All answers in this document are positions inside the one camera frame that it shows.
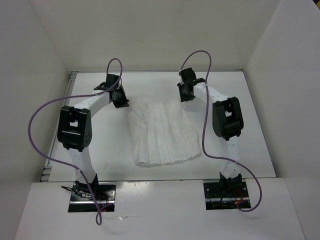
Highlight white pleated skirt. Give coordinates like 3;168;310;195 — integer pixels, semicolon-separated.
127;98;201;168

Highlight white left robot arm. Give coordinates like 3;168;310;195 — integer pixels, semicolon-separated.
57;73;129;200

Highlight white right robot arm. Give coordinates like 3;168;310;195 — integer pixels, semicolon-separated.
177;67;244;197

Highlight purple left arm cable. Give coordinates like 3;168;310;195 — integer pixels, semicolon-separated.
27;57;124;226

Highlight aluminium table edge rail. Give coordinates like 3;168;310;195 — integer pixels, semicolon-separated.
39;69;245;182

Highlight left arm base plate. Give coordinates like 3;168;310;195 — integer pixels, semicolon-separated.
67;181;117;213

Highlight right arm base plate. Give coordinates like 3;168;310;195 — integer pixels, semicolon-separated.
203;180;251;211

